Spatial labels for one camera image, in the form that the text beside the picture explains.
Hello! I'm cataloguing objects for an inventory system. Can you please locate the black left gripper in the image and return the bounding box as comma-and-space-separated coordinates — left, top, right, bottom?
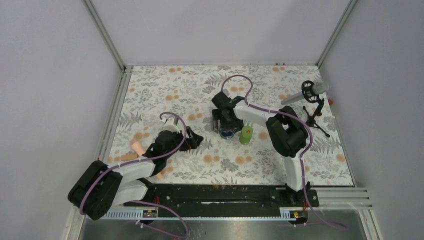
164, 126, 203, 160

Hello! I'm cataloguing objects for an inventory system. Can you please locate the green pill bottle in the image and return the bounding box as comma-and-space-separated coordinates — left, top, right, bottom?
239, 125, 253, 145

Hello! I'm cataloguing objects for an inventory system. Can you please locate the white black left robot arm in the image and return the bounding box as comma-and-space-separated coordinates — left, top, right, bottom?
67, 127, 204, 220

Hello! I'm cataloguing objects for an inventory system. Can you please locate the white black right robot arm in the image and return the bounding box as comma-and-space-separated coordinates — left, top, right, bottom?
211, 91, 310, 206

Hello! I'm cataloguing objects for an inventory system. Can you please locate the floral patterned table mat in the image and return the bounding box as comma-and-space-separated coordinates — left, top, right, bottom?
100, 64, 355, 187

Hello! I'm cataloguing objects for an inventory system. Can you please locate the wooden stick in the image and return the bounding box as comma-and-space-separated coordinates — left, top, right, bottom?
120, 153, 139, 162

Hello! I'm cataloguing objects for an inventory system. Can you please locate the black microphone tripod stand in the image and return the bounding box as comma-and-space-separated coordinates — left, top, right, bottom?
302, 98, 330, 138

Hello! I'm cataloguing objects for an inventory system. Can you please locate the silver microphone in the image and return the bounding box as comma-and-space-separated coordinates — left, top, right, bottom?
281, 80, 329, 106

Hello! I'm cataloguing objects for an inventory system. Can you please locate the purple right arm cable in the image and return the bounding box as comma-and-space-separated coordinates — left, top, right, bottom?
220, 74, 349, 232

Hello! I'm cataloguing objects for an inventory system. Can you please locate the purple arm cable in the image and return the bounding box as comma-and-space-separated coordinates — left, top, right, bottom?
220, 74, 349, 232
78, 111, 191, 239

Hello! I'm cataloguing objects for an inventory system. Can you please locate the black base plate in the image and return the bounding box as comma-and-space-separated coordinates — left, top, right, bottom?
142, 183, 306, 218

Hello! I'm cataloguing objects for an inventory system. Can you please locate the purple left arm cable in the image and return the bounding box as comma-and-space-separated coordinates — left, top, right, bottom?
78, 111, 191, 239

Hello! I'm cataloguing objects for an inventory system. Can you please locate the aluminium rail frame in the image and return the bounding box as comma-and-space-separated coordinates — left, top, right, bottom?
82, 184, 372, 220

